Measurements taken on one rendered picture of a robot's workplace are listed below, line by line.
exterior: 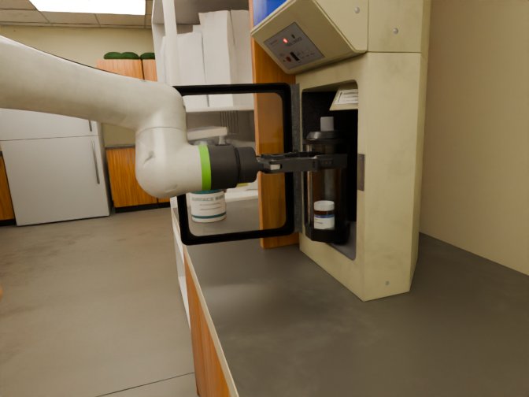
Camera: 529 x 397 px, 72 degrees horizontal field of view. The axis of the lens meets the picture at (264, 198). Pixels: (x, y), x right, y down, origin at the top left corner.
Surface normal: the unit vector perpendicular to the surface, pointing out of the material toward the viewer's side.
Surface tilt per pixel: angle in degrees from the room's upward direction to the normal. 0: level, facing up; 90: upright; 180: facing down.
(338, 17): 90
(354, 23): 90
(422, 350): 0
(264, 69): 90
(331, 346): 0
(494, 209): 90
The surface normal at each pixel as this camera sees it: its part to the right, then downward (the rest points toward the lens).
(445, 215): -0.95, 0.11
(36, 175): 0.31, 0.20
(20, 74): 0.76, 0.25
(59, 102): 0.50, 0.74
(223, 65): -0.33, 0.33
